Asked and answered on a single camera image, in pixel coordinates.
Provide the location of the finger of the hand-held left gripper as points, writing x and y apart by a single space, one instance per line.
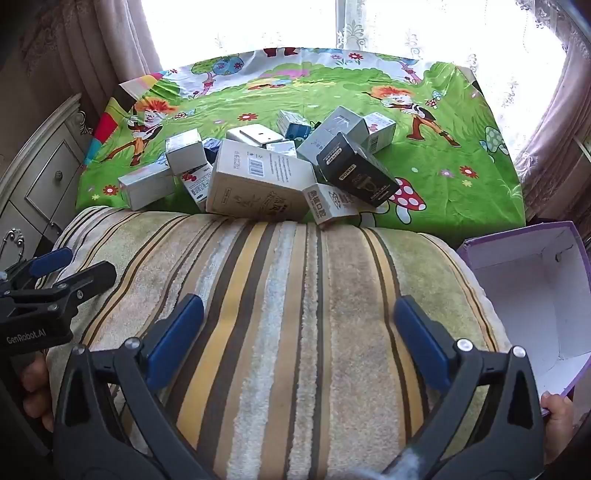
51 260
87 277

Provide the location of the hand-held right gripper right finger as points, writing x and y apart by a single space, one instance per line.
422 344

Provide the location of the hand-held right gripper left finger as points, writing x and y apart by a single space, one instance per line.
178 332

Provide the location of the long silver box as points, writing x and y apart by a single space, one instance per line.
145 184

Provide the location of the purple cardboard box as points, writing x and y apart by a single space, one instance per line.
521 286

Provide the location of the silver cube box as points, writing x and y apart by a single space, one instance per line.
184 150

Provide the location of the white box grey lettering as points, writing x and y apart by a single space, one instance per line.
332 203

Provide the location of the large beige carton box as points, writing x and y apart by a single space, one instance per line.
258 184

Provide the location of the small dark blue box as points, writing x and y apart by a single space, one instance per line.
212 148

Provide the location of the black carton box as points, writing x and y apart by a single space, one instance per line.
355 168

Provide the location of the small silver white box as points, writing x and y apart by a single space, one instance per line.
281 148

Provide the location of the small white red-blue box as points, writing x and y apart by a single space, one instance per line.
381 131

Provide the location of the large grey carton box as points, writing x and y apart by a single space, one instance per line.
330 134

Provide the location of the black binder clip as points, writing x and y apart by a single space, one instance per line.
316 124

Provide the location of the person's left hand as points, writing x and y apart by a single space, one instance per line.
37 387

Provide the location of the person's right hand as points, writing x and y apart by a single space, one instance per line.
559 415

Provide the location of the cream carved nightstand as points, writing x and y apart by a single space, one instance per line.
41 175

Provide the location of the striped beige blanket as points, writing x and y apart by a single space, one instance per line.
286 300

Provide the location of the green cartoon printed cloth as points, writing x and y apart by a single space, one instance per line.
323 90

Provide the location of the white sheer lace curtain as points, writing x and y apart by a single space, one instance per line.
415 32

